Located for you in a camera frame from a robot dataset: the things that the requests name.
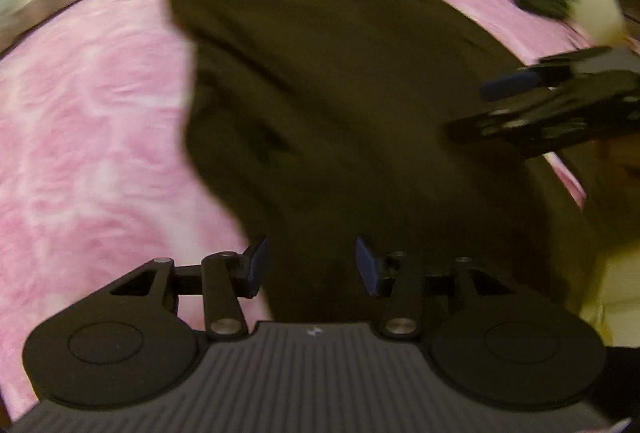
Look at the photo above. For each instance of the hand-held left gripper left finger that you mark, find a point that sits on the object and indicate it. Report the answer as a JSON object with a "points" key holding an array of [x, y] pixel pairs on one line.
{"points": [[257, 264]]}

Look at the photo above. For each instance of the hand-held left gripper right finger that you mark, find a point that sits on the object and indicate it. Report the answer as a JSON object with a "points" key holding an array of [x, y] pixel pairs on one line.
{"points": [[367, 265]]}

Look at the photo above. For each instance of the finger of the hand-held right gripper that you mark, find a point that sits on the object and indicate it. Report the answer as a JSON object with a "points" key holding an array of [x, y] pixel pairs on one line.
{"points": [[510, 84], [505, 123]]}

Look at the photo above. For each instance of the dark brown garment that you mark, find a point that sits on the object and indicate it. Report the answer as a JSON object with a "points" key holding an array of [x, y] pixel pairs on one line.
{"points": [[350, 123]]}

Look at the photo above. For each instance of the pink floral bed sheet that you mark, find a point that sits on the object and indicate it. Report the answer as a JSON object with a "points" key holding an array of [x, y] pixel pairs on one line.
{"points": [[95, 133]]}

